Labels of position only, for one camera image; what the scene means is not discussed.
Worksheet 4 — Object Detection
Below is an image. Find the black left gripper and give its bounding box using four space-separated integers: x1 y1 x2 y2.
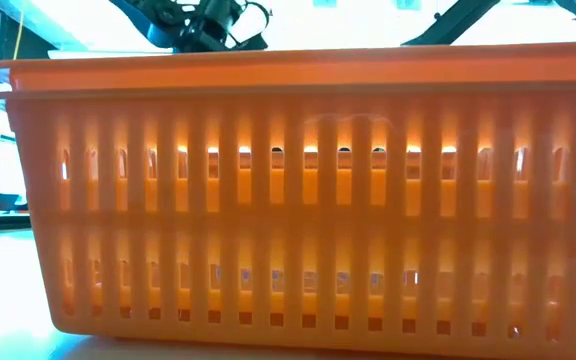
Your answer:
170 0 269 54

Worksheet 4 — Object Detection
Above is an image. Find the orange plastic basket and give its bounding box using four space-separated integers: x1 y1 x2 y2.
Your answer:
0 42 576 94
0 88 576 359

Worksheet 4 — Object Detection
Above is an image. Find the white ceiling light bar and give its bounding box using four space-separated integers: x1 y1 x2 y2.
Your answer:
47 47 174 60

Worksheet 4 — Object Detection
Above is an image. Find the grey laptop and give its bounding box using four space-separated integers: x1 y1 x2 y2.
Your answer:
0 192 23 211

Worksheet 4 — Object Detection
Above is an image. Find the yellow hanging cable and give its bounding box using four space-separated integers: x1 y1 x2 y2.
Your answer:
11 9 25 61

